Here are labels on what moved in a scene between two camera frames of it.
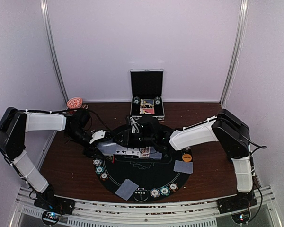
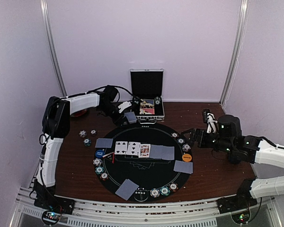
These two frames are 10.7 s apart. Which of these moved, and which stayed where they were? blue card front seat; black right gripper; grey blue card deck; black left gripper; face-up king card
Moved: grey blue card deck; black right gripper; black left gripper
Stayed: face-up king card; blue card front seat
